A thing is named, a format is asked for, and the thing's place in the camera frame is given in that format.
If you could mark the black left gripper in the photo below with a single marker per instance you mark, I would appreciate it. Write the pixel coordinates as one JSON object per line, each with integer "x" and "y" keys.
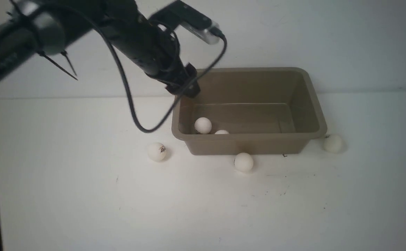
{"x": 150, "y": 46}

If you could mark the white ball with red logo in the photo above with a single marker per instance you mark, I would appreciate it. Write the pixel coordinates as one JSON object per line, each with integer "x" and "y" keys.
{"x": 203, "y": 125}

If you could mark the white ball with black mark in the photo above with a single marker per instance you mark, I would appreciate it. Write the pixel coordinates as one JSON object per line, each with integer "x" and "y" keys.
{"x": 156, "y": 152}

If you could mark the white plain ping-pong ball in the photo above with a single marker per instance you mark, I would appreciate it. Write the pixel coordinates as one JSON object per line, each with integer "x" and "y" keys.
{"x": 221, "y": 132}

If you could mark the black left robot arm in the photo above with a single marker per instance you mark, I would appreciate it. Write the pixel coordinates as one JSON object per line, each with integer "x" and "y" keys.
{"x": 51, "y": 31}

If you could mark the tan plastic storage bin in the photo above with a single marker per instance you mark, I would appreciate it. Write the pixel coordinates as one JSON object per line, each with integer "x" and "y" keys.
{"x": 268, "y": 110}

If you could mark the white ball front of bin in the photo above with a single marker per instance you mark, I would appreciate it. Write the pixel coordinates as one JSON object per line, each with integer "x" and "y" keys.
{"x": 243, "y": 162}

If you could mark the white ball right near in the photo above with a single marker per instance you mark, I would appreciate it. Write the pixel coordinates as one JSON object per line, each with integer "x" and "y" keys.
{"x": 333, "y": 143}

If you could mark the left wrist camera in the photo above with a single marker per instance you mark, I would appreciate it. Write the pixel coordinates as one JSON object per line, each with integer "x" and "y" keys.
{"x": 179, "y": 13}

